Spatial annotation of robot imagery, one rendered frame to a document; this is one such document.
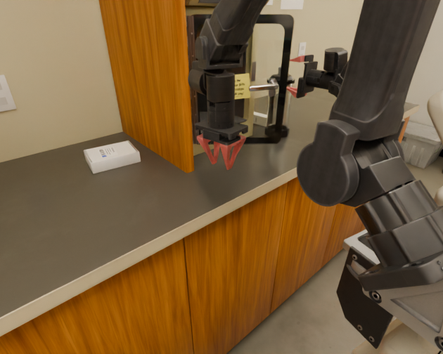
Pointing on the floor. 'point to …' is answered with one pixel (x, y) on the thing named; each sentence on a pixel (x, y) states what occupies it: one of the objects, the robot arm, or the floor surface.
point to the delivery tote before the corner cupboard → (420, 144)
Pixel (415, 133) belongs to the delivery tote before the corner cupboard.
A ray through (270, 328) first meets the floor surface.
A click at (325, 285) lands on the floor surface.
